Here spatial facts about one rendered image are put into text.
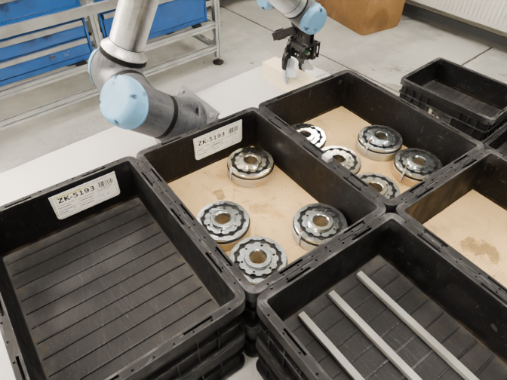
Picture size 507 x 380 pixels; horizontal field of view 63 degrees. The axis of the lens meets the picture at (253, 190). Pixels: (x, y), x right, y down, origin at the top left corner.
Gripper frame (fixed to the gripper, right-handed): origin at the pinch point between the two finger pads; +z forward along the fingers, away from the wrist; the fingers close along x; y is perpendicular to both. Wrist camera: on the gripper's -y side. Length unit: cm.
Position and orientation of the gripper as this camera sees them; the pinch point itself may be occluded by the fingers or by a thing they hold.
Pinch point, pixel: (293, 76)
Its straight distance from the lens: 146.8
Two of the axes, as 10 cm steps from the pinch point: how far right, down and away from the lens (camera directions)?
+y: 6.5, 5.4, -5.3
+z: -0.1, 7.1, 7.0
